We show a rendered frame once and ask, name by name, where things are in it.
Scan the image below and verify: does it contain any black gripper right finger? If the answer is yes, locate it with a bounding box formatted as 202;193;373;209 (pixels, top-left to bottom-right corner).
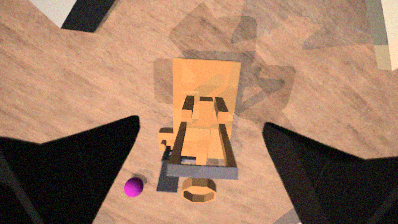
262;122;398;224

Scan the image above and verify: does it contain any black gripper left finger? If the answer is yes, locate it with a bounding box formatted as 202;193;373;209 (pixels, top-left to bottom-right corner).
0;115;141;224

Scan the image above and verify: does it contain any magenta ball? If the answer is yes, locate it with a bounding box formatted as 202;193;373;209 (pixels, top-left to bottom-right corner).
124;178;143;197

